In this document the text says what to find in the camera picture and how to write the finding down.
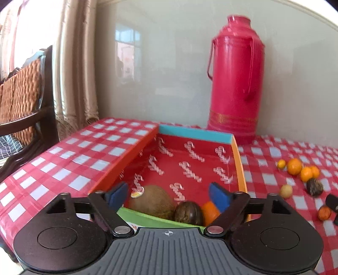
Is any large orange mandarin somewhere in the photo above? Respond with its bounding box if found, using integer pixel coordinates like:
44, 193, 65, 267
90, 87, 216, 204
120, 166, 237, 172
287, 158, 303, 176

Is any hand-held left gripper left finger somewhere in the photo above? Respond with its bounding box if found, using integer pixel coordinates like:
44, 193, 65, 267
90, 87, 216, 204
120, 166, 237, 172
44, 182, 135, 237

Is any dark passion fruit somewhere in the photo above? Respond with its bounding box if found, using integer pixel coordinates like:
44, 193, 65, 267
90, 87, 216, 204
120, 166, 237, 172
174, 201, 204, 226
306, 178, 324, 197

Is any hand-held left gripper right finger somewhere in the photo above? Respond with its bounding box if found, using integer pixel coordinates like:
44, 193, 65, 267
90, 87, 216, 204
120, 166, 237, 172
204, 182, 291, 236

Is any brown kiwi with sticker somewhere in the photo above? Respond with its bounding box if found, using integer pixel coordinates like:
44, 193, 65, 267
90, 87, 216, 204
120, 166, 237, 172
128, 185, 175, 220

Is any red checked tablecloth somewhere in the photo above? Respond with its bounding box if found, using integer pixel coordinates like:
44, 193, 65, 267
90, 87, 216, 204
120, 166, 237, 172
0, 118, 338, 274

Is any wooden chair with rattan back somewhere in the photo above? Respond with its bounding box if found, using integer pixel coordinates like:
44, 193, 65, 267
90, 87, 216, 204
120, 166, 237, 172
0, 45, 60, 183

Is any blue plaid cloth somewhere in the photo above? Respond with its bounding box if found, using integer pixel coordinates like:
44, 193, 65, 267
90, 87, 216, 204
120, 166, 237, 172
0, 133, 24, 160

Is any red thermos flask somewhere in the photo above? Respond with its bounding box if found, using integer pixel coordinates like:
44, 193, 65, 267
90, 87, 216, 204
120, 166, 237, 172
206, 15, 265, 145

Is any beige curtain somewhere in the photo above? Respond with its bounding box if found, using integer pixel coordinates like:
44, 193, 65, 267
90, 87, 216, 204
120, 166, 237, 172
51, 0, 99, 140

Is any small spotted orange fruit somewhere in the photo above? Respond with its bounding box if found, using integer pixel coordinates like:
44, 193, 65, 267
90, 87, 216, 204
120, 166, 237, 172
318, 206, 332, 221

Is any colourful cardboard box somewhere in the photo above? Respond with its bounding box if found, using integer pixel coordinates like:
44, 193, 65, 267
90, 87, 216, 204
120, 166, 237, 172
88, 124, 249, 229

